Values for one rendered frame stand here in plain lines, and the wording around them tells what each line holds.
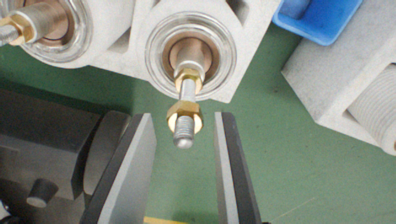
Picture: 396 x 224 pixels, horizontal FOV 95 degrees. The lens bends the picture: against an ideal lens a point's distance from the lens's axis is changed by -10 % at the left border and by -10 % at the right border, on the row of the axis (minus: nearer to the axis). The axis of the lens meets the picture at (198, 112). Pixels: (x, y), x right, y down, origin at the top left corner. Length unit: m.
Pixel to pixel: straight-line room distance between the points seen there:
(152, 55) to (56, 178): 0.34
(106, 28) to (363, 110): 0.33
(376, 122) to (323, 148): 0.40
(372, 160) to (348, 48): 0.59
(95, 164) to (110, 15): 0.31
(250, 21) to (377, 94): 0.20
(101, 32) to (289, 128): 0.53
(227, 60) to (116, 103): 0.41
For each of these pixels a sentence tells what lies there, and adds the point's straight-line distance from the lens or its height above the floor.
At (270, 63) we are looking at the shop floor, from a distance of 0.47.
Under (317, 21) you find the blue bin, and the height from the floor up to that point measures 0.06.
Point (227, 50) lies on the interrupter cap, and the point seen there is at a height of 0.25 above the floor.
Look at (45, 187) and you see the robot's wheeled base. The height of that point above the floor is 0.22.
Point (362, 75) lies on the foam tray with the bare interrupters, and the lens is 0.34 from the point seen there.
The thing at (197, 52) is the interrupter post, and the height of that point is 0.26.
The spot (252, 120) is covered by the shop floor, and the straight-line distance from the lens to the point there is 0.55.
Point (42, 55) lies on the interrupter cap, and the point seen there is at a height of 0.25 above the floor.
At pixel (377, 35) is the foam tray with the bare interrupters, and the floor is 0.16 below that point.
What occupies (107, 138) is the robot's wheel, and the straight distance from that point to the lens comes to 0.43.
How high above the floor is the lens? 0.41
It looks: 52 degrees down
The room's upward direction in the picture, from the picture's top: 179 degrees counter-clockwise
